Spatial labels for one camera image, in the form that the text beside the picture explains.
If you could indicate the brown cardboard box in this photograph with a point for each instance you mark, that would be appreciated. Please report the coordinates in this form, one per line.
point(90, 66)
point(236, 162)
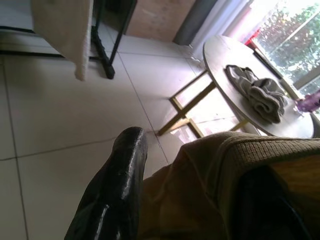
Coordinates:
point(160, 17)

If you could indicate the white sheer curtain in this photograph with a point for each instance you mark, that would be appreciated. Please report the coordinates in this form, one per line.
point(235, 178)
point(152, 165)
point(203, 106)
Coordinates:
point(225, 20)

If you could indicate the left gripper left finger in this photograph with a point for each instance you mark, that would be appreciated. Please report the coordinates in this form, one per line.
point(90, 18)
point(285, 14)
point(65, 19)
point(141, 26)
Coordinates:
point(115, 195)

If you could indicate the round marble table gold legs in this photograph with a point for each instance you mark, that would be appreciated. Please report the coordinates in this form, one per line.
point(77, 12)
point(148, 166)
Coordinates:
point(220, 55)

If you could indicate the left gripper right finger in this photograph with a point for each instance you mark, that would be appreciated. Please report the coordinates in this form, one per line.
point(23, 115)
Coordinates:
point(262, 212)

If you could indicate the purple glass object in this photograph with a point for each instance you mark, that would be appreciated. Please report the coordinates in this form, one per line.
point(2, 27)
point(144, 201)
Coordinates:
point(308, 105)

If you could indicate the beige knit garment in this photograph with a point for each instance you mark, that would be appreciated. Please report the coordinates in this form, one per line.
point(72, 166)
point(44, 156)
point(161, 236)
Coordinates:
point(200, 175)

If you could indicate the black clothes rack silver rail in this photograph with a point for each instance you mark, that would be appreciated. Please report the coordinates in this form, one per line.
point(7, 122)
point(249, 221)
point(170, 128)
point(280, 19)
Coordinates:
point(101, 50)

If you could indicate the dark grey curtain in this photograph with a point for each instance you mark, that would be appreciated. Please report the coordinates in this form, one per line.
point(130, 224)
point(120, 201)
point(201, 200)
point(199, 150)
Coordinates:
point(197, 22)

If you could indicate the grey shorts black waistband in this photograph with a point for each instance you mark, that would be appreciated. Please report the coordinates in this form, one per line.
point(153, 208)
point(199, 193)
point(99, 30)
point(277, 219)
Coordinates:
point(262, 100)

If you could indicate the white shirt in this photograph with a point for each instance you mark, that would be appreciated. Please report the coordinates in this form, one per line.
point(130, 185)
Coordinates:
point(65, 32)

